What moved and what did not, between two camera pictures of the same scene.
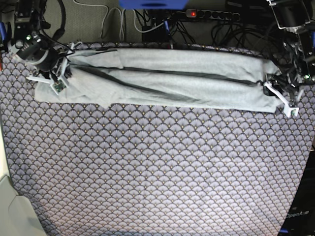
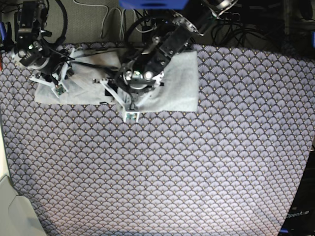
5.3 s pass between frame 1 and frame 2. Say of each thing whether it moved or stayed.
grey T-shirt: moved
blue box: stayed
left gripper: stayed
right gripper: moved
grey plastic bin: stayed
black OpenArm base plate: stayed
